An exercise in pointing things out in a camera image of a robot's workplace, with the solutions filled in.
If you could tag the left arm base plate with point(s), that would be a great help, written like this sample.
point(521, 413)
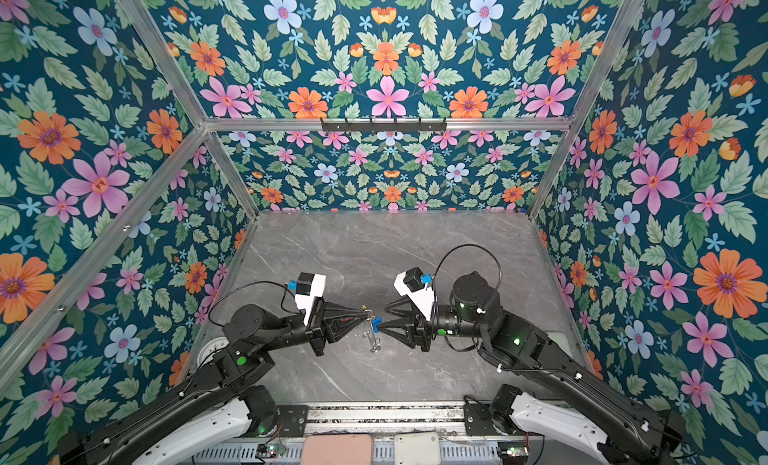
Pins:
point(287, 421)

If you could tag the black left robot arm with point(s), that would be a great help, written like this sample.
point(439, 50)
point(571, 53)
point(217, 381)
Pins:
point(231, 376)

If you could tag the green circuit board right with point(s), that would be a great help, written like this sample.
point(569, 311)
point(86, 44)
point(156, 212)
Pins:
point(513, 455)

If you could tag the white box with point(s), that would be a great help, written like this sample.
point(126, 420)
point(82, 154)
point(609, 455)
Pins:
point(422, 448)

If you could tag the green circuit board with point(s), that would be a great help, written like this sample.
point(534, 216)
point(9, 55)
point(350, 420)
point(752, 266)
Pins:
point(270, 451)
point(513, 455)

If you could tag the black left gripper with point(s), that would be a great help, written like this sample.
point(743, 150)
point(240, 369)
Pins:
point(339, 321)

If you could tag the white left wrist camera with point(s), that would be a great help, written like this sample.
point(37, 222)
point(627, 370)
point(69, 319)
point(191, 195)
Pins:
point(307, 290)

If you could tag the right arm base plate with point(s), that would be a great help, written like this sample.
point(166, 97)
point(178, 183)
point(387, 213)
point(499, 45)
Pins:
point(482, 420)

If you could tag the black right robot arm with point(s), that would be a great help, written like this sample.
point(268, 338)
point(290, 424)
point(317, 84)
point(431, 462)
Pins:
point(596, 419)

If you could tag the white analog alarm clock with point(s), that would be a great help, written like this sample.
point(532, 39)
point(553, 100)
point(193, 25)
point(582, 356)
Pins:
point(208, 351)

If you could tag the pink box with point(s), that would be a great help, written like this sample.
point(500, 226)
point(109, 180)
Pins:
point(339, 449)

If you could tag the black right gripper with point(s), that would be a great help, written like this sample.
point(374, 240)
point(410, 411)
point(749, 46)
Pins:
point(422, 326)

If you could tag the aluminium front rail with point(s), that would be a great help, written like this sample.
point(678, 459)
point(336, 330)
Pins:
point(432, 420)

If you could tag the black wall hook rail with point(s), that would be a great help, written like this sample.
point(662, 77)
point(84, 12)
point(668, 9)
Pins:
point(370, 125)

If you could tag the green circuit board left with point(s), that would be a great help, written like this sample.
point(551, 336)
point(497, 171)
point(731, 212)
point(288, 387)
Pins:
point(270, 451)

